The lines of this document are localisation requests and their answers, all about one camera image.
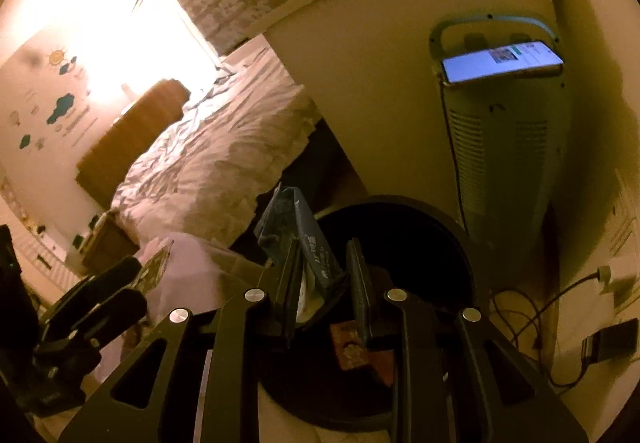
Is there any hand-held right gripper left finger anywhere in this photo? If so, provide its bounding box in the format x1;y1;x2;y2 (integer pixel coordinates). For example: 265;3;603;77
59;238;306;443

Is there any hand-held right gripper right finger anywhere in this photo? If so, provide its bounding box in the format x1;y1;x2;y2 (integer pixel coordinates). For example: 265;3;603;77
346;238;588;443

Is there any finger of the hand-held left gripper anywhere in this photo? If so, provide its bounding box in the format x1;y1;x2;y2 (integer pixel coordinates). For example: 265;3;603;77
40;289;147;339
65;257;143;304

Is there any green milk carton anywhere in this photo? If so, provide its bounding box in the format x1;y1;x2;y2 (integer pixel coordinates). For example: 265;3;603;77
254;184;351;324

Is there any black round bin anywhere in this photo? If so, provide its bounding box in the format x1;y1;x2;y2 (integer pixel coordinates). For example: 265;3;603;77
260;195;493;431

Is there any wooden nightstand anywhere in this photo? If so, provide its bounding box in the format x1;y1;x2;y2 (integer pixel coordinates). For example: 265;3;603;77
80;210;141;274

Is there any brown padded headboard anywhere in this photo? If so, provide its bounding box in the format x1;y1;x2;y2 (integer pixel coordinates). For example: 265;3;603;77
75;79;191;211

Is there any bed with white duvet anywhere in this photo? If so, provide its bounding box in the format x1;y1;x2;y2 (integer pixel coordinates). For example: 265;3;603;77
110;45;321;244

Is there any large teal cloud sticker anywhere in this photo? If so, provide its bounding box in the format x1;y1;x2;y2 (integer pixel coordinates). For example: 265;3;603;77
47;93;77;124

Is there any pale green heater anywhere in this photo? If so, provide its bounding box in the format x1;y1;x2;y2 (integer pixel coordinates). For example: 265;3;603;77
430;14;571;244

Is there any white cabinet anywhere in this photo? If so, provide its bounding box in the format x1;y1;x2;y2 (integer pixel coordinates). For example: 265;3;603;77
245;0;571;234

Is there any black power adapter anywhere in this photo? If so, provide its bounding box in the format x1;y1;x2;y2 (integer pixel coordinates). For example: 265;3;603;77
580;325;627;365

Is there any white power plug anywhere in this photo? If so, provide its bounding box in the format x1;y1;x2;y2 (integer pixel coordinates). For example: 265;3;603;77
597;263;632;309

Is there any smartphone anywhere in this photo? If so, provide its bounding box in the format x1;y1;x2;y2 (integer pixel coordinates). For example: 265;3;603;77
440;40;565;84

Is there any lettering wall sticker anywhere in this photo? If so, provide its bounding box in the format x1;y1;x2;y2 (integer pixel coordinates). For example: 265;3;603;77
62;110;94;147

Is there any black power cable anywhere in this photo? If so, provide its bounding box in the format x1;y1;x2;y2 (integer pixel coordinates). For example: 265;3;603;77
489;268;603;390

